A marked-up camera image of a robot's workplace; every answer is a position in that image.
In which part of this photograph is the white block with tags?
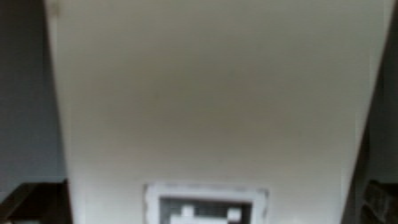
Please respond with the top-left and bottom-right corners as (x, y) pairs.
(44, 0), (396, 224)

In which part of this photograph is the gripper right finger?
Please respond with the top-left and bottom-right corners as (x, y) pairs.
(357, 180), (398, 224)

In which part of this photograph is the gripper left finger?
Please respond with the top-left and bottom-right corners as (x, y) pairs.
(0, 182), (73, 224)

